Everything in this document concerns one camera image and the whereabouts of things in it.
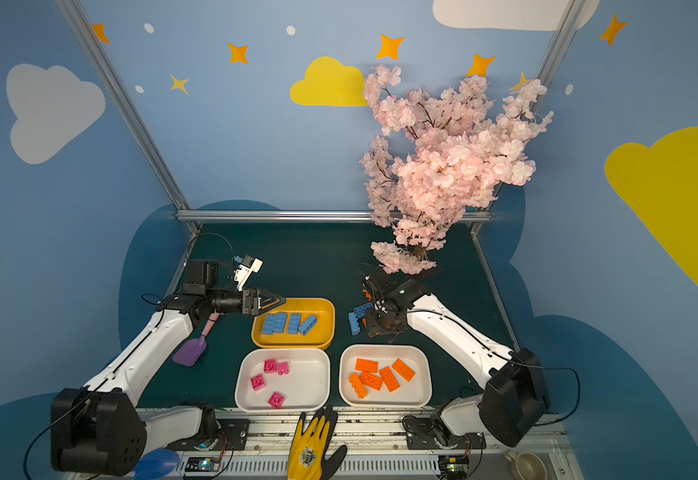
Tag yellow black work glove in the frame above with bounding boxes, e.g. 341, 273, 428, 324
287, 406, 348, 480

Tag left white plastic tray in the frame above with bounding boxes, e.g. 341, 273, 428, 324
234, 348, 331, 413

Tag yellow plastic tray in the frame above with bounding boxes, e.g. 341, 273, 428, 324
251, 298, 335, 350

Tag right white plastic tray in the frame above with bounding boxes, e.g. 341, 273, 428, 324
338, 344, 432, 408

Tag purple pink toy spatula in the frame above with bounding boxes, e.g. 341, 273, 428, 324
172, 312, 221, 367

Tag beige ceramic cup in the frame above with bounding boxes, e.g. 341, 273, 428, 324
504, 450, 548, 480

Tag blue garden trowel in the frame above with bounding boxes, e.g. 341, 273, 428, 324
134, 449, 180, 480

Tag orange lego plate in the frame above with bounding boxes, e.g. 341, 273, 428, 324
392, 359, 416, 382
355, 358, 378, 374
379, 367, 400, 392

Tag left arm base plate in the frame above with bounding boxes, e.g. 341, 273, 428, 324
167, 418, 251, 452

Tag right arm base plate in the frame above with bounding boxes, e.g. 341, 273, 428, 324
401, 415, 486, 451

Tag orange lego brick top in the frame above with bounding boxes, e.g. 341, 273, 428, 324
359, 371, 384, 391

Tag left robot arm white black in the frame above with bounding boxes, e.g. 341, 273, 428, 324
50, 256, 286, 476

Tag white plastic tray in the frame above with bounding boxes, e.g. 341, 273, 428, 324
338, 344, 432, 408
234, 348, 331, 413

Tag magenta small lego brick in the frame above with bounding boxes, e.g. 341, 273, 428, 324
250, 374, 266, 391

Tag pink cherry blossom tree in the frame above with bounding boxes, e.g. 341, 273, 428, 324
360, 65, 553, 275

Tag blue lego brick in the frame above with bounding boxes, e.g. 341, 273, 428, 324
261, 314, 280, 335
298, 315, 318, 336
354, 302, 374, 319
273, 312, 288, 333
287, 312, 302, 335

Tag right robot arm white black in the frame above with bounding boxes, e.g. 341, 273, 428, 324
363, 269, 550, 447

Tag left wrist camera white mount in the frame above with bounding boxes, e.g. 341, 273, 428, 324
233, 255, 263, 291

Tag orange lego brick cluster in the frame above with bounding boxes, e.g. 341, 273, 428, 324
349, 372, 368, 399

